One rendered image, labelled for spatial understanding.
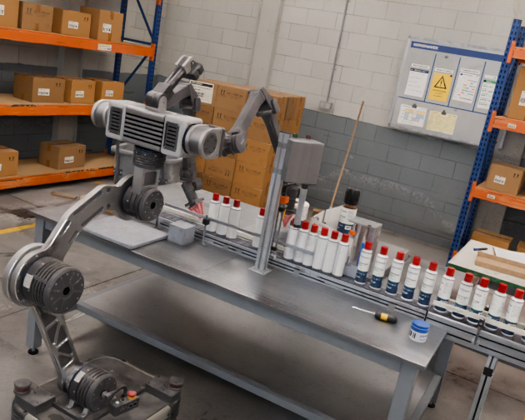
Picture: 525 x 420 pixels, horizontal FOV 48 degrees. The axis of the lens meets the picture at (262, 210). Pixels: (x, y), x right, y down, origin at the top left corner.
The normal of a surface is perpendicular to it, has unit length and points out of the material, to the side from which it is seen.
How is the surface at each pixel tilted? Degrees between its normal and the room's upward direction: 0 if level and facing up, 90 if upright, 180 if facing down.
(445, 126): 89
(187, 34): 90
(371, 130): 90
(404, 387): 90
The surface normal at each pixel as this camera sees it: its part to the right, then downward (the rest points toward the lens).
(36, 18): 0.86, 0.28
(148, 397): 0.18, -0.95
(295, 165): 0.44, 0.31
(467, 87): -0.48, 0.15
